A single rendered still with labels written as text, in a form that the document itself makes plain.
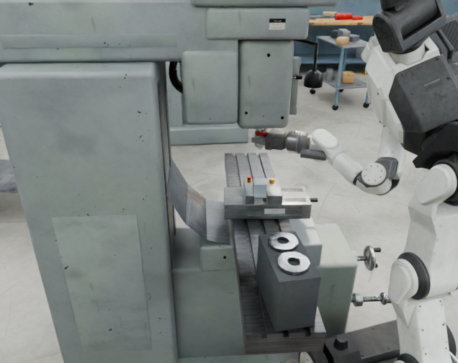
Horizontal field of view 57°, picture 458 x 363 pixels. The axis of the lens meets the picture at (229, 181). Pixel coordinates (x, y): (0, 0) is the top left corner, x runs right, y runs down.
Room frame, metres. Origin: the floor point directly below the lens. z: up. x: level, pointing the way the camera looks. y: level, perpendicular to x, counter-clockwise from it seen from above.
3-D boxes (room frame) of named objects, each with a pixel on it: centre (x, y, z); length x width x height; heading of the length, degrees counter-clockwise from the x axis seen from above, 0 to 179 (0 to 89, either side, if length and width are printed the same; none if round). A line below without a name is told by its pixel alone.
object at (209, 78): (1.54, 0.07, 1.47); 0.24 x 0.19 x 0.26; 3
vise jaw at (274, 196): (1.52, -0.18, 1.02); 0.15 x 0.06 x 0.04; 1
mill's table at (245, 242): (1.48, -0.13, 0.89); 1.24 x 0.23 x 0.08; 3
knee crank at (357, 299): (1.44, -0.66, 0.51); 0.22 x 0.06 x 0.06; 93
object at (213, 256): (1.55, -0.12, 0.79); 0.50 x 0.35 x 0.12; 93
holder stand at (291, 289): (0.98, -0.17, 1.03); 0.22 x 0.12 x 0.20; 11
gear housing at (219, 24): (1.55, -0.08, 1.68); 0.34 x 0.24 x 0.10; 93
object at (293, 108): (1.55, -0.23, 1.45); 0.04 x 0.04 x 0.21; 3
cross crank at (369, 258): (1.58, -0.62, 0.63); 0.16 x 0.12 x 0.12; 93
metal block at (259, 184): (1.52, -0.13, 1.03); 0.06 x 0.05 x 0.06; 1
